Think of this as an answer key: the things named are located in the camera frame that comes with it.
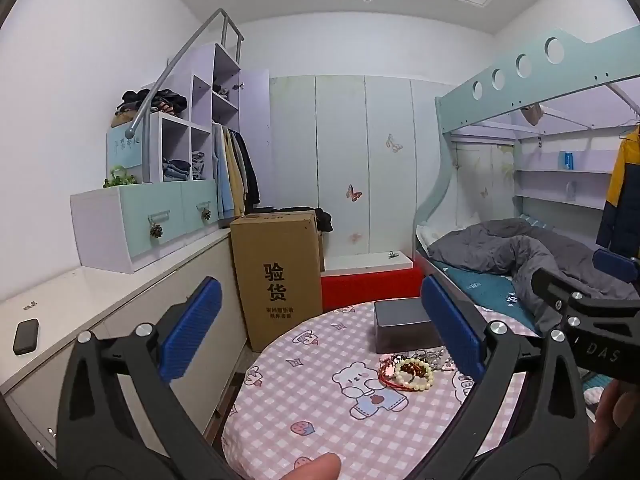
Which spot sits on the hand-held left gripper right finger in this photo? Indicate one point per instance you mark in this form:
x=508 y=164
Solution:
x=452 y=330

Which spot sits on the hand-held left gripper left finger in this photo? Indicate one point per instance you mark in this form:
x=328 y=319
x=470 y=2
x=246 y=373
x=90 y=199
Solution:
x=192 y=327

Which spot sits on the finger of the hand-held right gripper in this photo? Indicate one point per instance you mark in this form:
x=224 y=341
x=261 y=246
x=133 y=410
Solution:
x=612 y=264
x=550 y=285

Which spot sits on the grey metal jewelry box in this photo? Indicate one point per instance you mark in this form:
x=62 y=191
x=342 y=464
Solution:
x=400 y=325

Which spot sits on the person's right hand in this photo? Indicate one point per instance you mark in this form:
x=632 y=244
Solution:
x=617 y=420

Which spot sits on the person's left hand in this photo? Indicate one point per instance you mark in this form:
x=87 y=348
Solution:
x=315 y=467

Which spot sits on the teal bedsheet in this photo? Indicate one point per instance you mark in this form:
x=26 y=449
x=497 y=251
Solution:
x=480 y=285

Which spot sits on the grey duvet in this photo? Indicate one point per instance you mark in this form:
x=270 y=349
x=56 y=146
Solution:
x=500 y=245

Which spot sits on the yellow navy jacket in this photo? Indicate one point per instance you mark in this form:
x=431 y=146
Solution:
x=620 y=200

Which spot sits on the low white cabinet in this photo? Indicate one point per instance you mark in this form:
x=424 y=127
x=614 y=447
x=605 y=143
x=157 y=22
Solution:
x=125 y=290

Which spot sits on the red ottoman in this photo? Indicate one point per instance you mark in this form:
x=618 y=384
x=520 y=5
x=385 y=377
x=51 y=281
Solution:
x=370 y=290

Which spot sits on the tall cardboard box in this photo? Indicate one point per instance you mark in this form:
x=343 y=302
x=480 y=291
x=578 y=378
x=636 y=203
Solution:
x=275 y=280

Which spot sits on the pine cone drawer pull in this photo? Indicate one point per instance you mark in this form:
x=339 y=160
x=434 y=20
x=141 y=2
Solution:
x=156 y=231
x=206 y=215

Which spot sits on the white board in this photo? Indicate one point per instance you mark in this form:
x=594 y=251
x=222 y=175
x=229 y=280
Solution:
x=365 y=262

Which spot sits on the small blue box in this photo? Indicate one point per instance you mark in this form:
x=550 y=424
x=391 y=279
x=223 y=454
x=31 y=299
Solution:
x=567 y=161

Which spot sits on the large teal drawer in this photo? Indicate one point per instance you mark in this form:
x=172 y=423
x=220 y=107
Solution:
x=150 y=205

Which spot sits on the pink checked tablecloth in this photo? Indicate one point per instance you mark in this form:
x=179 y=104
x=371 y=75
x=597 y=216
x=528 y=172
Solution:
x=320 y=360

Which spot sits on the small teal drawer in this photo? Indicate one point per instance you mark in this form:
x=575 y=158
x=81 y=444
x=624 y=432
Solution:
x=200 y=195

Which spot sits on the lilac stair shelf cabinet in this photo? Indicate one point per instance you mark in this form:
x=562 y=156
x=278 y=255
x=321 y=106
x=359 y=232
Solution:
x=100 y=225

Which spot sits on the folded blue jeans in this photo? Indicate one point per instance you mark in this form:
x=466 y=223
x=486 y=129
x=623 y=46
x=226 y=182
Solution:
x=176 y=171

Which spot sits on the folded grey clothes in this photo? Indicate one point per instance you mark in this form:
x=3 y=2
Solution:
x=200 y=166

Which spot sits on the row of hanging clothes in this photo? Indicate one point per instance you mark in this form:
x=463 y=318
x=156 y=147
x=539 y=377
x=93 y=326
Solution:
x=232 y=170

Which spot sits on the green plant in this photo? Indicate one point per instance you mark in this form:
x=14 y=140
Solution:
x=120 y=177

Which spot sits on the black power bank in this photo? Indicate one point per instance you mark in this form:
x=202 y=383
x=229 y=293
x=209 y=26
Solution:
x=26 y=336

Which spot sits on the black clothes pile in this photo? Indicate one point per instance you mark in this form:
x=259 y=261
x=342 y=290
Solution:
x=322 y=220

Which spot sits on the teal bunk bed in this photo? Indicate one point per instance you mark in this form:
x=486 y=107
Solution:
x=500 y=90

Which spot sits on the white wardrobe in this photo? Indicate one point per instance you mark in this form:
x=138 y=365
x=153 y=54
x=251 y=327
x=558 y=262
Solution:
x=340 y=135

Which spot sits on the dark folded clothes pile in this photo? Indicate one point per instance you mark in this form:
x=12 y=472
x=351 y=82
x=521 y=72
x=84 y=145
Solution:
x=150 y=102

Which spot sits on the dark clothes in cubby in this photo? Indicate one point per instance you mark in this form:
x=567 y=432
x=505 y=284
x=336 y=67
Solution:
x=221 y=90

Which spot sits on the grey metal handrail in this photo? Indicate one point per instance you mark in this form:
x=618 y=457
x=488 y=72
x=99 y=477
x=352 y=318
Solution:
x=165 y=77

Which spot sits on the butterfly wall sticker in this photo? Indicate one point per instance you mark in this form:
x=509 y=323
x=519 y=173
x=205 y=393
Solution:
x=394 y=143
x=355 y=193
x=355 y=238

